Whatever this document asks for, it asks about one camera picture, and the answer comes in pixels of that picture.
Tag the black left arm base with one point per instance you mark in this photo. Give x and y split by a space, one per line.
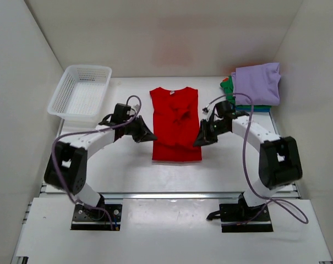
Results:
97 220

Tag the red t shirt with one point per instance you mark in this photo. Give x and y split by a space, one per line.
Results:
176 125

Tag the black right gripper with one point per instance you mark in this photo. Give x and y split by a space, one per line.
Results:
205 138

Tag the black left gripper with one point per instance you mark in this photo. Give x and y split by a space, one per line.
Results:
145 133

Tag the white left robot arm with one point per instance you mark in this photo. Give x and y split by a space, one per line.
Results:
67 166

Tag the blue folded t shirt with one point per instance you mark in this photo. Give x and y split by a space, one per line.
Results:
258 108

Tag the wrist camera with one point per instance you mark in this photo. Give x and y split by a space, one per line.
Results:
218 109
123 112

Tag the purple folded t shirt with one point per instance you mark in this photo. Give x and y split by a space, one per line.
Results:
258 84

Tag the green folded t shirt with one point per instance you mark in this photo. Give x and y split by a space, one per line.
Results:
228 88

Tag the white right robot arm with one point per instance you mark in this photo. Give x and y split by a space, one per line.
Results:
279 160

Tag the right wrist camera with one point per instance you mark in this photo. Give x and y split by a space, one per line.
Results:
218 109

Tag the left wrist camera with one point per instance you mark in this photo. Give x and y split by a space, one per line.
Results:
123 112

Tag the white plastic basket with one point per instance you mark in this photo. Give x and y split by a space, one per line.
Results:
79 95

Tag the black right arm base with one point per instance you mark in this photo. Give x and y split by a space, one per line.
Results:
240 218

